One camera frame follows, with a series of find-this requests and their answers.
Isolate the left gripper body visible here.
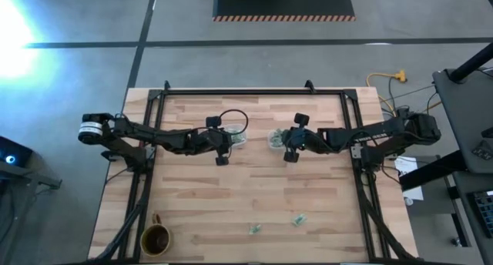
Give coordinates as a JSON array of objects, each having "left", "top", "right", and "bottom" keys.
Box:
[{"left": 190, "top": 116, "right": 234, "bottom": 166}]

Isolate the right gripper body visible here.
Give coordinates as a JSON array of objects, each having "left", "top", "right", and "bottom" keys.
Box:
[{"left": 283, "top": 112, "right": 323, "bottom": 164}]

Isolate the wide clear plastic container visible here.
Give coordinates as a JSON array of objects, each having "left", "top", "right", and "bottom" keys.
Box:
[{"left": 223, "top": 122, "right": 249, "bottom": 149}]

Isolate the small clear plastic container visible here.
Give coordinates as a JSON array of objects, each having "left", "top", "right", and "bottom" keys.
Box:
[{"left": 267, "top": 129, "right": 290, "bottom": 151}]

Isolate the olive ceramic mug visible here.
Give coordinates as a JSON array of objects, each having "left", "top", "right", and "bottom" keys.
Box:
[{"left": 139, "top": 213, "right": 172, "bottom": 257}]

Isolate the white paper sheet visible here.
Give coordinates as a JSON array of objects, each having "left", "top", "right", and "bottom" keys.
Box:
[{"left": 394, "top": 156, "right": 424, "bottom": 203}]

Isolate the black hazard-striped floor mat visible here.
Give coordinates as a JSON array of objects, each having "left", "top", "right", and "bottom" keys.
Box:
[{"left": 212, "top": 0, "right": 356, "bottom": 22}]

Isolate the black diagonal beam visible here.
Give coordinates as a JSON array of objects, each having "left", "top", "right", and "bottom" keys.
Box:
[{"left": 400, "top": 149, "right": 469, "bottom": 193}]

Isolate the grey desk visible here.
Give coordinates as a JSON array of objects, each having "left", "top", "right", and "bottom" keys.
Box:
[
  {"left": 431, "top": 66, "right": 493, "bottom": 176},
  {"left": 446, "top": 170, "right": 493, "bottom": 265}
]

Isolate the black controller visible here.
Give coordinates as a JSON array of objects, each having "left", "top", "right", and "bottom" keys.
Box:
[{"left": 471, "top": 139, "right": 493, "bottom": 162}]

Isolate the black pole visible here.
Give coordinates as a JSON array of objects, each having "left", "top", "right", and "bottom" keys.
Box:
[{"left": 448, "top": 41, "right": 493, "bottom": 84}]

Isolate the black keyboard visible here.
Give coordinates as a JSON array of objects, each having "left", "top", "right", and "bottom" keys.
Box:
[{"left": 468, "top": 190, "right": 493, "bottom": 239}]

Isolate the grey cart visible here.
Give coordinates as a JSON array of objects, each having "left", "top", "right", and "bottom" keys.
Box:
[{"left": 0, "top": 160, "right": 62, "bottom": 265}]

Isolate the black device with blue light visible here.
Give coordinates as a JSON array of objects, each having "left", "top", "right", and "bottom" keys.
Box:
[{"left": 0, "top": 136, "right": 34, "bottom": 179}]

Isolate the black looped camera cable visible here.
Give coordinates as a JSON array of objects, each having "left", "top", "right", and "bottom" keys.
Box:
[{"left": 215, "top": 109, "right": 250, "bottom": 141}]

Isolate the yellow extension cord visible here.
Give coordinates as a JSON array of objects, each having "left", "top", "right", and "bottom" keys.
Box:
[{"left": 365, "top": 69, "right": 408, "bottom": 116}]

